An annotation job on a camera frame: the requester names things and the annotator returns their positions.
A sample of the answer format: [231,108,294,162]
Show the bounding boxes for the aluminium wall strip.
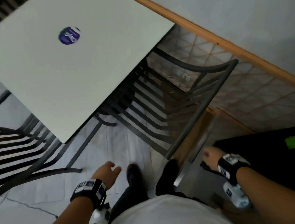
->
[165,113,225,188]

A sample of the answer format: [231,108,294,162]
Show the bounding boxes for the person's black trousers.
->
[104,170,210,222]

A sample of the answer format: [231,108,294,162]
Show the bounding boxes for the black floor cable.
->
[3,190,59,224]

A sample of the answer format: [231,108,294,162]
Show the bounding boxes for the person's right forearm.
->
[235,161,295,224]

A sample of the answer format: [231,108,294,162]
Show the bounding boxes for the person's left hand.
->
[90,160,124,192]

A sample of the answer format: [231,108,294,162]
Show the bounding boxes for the person's black shoe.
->
[125,162,147,190]
[158,158,181,184]

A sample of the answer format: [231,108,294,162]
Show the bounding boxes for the person's right black shoe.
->
[158,158,181,184]

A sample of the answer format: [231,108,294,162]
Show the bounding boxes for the black cabinet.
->
[197,125,295,221]

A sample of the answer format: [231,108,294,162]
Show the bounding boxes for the person's left black shoe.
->
[125,162,147,190]

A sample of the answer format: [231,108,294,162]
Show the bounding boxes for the white square table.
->
[0,0,188,152]

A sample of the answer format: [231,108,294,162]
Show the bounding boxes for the orange wooden wall trim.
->
[113,0,295,117]

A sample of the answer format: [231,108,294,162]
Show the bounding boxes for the round blue sticker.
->
[57,24,82,46]

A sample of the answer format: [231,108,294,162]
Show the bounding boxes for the person's white shirt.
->
[91,187,240,224]

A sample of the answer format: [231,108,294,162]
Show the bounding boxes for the black marker wristband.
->
[68,177,110,213]
[216,152,253,188]

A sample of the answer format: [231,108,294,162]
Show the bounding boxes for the person's right hand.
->
[200,145,228,173]

